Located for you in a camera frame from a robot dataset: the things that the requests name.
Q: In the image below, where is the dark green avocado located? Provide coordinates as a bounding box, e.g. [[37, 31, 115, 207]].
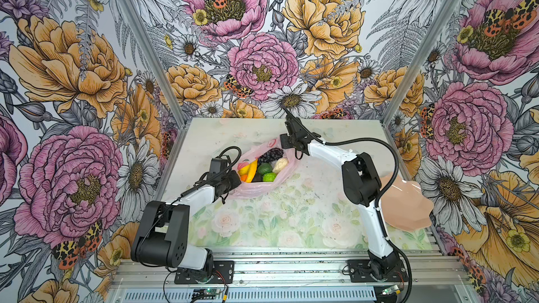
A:
[[257, 163, 273, 175]]

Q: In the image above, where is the aluminium mounting rail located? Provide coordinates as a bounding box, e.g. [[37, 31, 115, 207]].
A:
[[112, 248, 470, 288]]

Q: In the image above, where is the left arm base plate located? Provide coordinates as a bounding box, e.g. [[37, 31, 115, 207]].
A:
[[174, 260, 235, 285]]

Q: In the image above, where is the right aluminium frame post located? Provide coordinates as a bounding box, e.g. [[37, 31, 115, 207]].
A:
[[380, 0, 479, 125]]

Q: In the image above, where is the left aluminium frame post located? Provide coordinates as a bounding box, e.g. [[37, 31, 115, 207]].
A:
[[98, 0, 189, 128]]

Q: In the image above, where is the right green circuit board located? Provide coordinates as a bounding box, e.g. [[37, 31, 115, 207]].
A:
[[381, 284, 401, 295]]

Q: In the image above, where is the cream garlic bulb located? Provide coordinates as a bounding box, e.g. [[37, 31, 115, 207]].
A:
[[272, 158, 289, 174]]

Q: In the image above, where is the pink peach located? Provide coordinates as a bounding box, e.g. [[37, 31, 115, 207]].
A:
[[237, 161, 250, 171]]

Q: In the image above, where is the dark purple grape bunch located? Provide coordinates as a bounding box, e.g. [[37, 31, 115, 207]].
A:
[[258, 147, 284, 164]]

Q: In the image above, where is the white vented cable duct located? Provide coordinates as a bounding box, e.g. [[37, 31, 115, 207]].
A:
[[115, 286, 377, 302]]

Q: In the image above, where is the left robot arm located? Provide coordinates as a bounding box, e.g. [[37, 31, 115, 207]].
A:
[[131, 156, 241, 282]]

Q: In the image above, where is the yellow banana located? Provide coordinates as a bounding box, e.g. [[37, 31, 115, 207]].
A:
[[245, 160, 258, 183]]

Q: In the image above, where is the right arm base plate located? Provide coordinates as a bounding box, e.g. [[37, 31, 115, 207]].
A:
[[343, 260, 408, 283]]

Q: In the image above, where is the aluminium frame post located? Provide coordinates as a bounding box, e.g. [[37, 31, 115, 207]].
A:
[[98, 0, 189, 128], [380, 0, 479, 125]]

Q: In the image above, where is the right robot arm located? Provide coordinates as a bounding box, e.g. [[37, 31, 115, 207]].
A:
[[280, 109, 402, 281]]

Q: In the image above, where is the green circuit board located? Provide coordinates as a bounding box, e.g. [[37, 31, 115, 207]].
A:
[[191, 288, 220, 302], [381, 284, 401, 295]]

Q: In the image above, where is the bright green lime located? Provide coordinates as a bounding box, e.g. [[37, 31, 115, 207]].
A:
[[262, 172, 277, 182]]

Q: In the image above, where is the black plum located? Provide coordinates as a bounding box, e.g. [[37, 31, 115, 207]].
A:
[[251, 173, 263, 183]]

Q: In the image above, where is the left black cable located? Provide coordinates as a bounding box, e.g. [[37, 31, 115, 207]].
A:
[[138, 146, 243, 253]]

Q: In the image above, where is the pink scalloped plate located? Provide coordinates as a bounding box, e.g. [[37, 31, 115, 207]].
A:
[[380, 175, 434, 232]]

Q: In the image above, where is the left green circuit board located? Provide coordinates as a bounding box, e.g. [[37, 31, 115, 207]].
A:
[[191, 288, 220, 302]]

